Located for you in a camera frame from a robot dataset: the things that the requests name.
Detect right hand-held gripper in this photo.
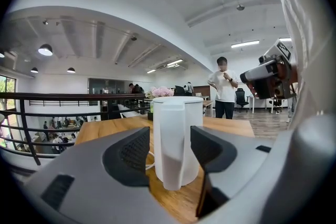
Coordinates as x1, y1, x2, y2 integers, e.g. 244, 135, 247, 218
240, 38, 299, 100

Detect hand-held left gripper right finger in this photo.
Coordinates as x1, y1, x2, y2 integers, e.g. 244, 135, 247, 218
190, 125, 295, 224

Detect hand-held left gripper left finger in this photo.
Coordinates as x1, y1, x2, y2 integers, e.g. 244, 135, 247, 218
23, 125, 182, 224

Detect white electric kettle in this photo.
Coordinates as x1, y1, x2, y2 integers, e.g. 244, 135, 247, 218
152, 96, 204, 191

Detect white desk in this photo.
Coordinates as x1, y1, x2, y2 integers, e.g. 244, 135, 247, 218
249, 94, 289, 114

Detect black office chair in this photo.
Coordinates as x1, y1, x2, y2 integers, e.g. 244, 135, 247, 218
270, 98, 284, 114
235, 88, 249, 113
173, 85, 186, 97

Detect black railing with wooden handrail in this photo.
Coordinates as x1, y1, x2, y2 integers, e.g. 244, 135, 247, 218
0, 91, 148, 166

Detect pink flower bunch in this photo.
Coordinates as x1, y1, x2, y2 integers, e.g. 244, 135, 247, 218
145, 86, 175, 100

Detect large window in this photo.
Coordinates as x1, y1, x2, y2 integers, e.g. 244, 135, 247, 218
0, 74, 16, 113

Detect white power cord with plug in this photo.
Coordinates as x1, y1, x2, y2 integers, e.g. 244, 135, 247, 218
145, 151, 156, 170

